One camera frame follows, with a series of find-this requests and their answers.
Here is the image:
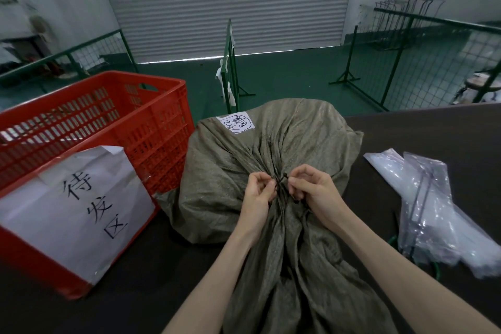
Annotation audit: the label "white label sticker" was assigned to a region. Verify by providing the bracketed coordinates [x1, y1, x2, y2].
[216, 111, 256, 135]

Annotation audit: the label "person's right hand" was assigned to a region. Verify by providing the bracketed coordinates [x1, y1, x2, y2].
[288, 164, 353, 233]

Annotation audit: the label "person's left hand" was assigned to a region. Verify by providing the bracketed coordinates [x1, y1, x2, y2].
[234, 171, 278, 243]

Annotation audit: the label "clear bag of black ties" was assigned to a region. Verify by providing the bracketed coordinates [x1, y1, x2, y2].
[397, 151, 462, 268]

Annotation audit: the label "person's left forearm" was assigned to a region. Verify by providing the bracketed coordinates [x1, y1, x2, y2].
[162, 228, 255, 334]

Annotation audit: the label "grey-green woven sack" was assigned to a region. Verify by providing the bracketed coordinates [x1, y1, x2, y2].
[154, 98, 398, 334]

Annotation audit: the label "black cable tie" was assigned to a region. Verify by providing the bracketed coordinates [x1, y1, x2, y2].
[273, 173, 302, 204]

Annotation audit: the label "green-handled scissors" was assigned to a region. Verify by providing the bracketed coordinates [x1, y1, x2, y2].
[387, 210, 443, 280]

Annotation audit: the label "grey roller shutter door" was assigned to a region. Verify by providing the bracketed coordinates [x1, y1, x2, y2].
[90, 0, 359, 64]

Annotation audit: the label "white paper sign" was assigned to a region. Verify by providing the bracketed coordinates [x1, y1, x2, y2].
[0, 145, 157, 287]

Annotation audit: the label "row of metal wire racks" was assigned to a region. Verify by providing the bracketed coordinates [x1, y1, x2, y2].
[358, 0, 447, 51]

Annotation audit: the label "red plastic crate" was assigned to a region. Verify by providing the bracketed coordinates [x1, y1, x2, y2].
[0, 70, 195, 300]

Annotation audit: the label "round wooden stool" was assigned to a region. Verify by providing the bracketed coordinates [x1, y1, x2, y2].
[454, 71, 501, 105]

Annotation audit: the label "green mesh fence panel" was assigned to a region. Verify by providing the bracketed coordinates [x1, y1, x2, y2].
[328, 7, 501, 112]
[0, 28, 140, 90]
[215, 18, 256, 114]

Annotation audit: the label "clear plastic bag of ties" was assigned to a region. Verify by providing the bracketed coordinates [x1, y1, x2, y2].
[364, 148, 501, 280]

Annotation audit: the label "person's right forearm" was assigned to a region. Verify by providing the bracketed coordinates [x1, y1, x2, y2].
[332, 212, 501, 334]

